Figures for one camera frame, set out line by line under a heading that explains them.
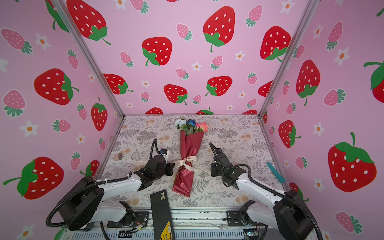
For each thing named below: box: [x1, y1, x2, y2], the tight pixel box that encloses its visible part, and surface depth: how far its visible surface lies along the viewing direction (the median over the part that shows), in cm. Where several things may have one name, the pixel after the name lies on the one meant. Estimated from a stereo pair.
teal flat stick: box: [266, 162, 286, 184], surface depth 94 cm
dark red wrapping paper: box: [172, 130, 205, 198], surface depth 90 cm
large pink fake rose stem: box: [200, 122, 209, 133], surface depth 111 cm
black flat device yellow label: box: [150, 189, 175, 240], surface depth 75 cm
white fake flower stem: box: [175, 116, 188, 132], surface depth 113 cm
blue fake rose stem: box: [188, 119, 197, 128], surface depth 110 cm
